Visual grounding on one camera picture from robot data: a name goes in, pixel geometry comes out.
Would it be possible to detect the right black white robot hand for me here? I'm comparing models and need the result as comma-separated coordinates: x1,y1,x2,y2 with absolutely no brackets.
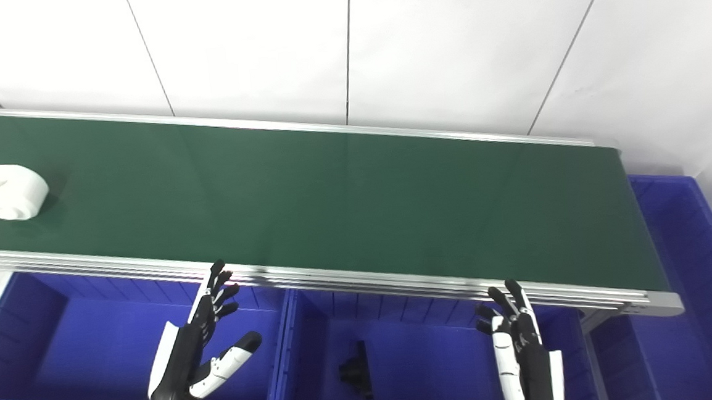
472,276,566,400

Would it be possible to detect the black plastic part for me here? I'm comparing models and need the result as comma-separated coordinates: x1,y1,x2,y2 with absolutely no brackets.
337,340,375,400

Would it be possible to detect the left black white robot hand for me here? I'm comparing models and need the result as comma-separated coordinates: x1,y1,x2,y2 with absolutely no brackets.
136,257,267,400

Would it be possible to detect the blue plastic bin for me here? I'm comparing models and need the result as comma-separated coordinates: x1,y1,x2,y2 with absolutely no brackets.
0,254,295,400
577,170,712,400
266,269,600,400

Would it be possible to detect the aluminium conveyor leg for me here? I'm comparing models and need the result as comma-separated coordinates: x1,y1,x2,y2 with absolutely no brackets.
578,306,619,400

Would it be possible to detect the white round plastic part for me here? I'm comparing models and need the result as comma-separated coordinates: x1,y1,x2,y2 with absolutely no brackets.
0,162,52,222

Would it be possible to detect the green conveyor belt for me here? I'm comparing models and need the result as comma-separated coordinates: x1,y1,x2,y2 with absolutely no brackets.
0,64,685,359

